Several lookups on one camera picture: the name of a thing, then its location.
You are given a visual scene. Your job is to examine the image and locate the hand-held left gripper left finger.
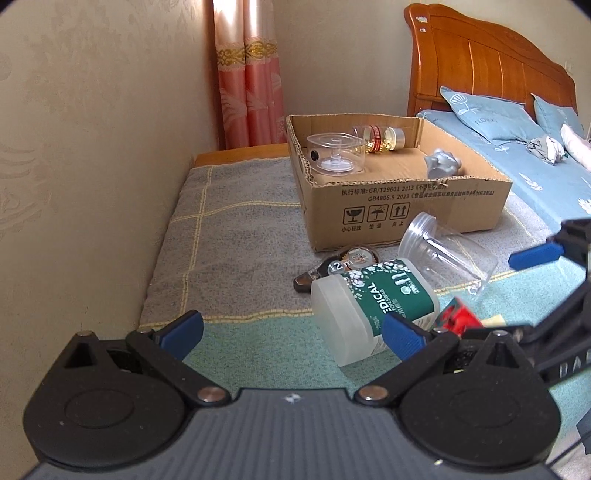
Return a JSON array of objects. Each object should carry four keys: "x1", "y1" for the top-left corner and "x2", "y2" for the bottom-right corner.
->
[{"x1": 60, "y1": 310, "x2": 232, "y2": 409}]

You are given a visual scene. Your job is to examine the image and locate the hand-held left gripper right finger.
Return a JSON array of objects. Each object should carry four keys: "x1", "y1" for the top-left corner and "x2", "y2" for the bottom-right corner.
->
[{"x1": 353, "y1": 313, "x2": 539, "y2": 409}]

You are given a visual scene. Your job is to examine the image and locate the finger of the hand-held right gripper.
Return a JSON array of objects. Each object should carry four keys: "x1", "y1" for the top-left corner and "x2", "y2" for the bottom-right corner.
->
[
  {"x1": 462, "y1": 274, "x2": 591, "y2": 357},
  {"x1": 509, "y1": 219, "x2": 591, "y2": 273}
]

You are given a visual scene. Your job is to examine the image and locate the white bottle with green label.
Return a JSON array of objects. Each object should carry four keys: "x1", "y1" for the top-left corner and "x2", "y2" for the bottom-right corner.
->
[{"x1": 311, "y1": 258, "x2": 441, "y2": 367}]

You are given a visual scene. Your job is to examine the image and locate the red toy robot car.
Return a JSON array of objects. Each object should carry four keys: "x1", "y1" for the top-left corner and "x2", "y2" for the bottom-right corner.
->
[{"x1": 434, "y1": 298, "x2": 481, "y2": 335}]

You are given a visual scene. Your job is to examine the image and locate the clear plastic jar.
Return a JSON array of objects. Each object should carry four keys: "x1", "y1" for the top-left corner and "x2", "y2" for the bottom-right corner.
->
[{"x1": 398, "y1": 212, "x2": 498, "y2": 296}]

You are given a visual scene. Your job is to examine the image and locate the cardboard box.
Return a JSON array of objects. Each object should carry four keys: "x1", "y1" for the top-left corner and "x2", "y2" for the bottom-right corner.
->
[{"x1": 286, "y1": 114, "x2": 513, "y2": 252}]

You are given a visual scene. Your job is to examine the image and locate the clear square plastic container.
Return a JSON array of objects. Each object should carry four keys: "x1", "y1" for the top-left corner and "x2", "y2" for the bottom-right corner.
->
[{"x1": 306, "y1": 132, "x2": 368, "y2": 178}]

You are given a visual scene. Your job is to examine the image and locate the bottle of golden capsules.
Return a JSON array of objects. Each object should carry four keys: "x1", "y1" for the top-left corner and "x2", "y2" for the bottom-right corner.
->
[{"x1": 353, "y1": 126, "x2": 406, "y2": 155}]

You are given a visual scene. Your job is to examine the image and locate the blue patterned bed sheet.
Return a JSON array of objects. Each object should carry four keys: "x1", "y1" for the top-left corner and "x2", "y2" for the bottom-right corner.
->
[{"x1": 416, "y1": 110, "x2": 591, "y2": 241}]

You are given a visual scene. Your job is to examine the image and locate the dark correction tape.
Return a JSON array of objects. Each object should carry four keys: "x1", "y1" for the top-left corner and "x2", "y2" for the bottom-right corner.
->
[{"x1": 294, "y1": 247, "x2": 380, "y2": 292}]

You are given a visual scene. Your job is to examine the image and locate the green grey checked blanket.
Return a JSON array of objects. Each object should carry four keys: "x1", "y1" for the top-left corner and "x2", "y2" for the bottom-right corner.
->
[{"x1": 139, "y1": 154, "x2": 591, "y2": 462}]

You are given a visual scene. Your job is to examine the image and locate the grey crumpled cloth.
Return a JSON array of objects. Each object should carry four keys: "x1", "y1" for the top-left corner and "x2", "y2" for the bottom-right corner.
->
[{"x1": 524, "y1": 136, "x2": 566, "y2": 164}]

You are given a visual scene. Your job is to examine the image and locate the pink and white cloth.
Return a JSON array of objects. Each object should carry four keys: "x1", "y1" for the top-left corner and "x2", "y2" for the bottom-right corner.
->
[{"x1": 561, "y1": 124, "x2": 591, "y2": 167}]

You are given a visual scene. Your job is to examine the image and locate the blue patterned pillow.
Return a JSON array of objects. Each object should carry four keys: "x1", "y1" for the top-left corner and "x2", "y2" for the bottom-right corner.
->
[
  {"x1": 531, "y1": 93, "x2": 591, "y2": 139},
  {"x1": 440, "y1": 86, "x2": 539, "y2": 144}
]

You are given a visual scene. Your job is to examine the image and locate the wooden headboard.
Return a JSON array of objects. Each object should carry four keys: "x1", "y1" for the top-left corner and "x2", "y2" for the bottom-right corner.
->
[{"x1": 404, "y1": 4, "x2": 578, "y2": 118}]

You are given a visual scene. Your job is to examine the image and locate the pink curtain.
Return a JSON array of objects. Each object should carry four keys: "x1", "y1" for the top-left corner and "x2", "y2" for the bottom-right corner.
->
[{"x1": 212, "y1": 0, "x2": 283, "y2": 148}]

